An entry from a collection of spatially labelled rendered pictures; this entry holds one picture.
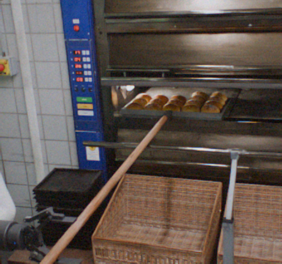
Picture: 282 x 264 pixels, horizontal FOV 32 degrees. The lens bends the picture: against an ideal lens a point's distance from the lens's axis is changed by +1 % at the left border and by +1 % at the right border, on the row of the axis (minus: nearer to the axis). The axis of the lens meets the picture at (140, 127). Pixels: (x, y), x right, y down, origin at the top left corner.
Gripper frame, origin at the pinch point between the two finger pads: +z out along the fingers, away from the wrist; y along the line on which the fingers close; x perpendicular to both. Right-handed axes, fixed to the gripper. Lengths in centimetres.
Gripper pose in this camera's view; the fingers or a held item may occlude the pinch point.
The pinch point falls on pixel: (73, 242)
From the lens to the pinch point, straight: 150.8
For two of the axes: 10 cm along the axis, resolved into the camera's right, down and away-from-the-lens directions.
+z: 9.4, 0.1, -3.4
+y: 0.8, 9.6, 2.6
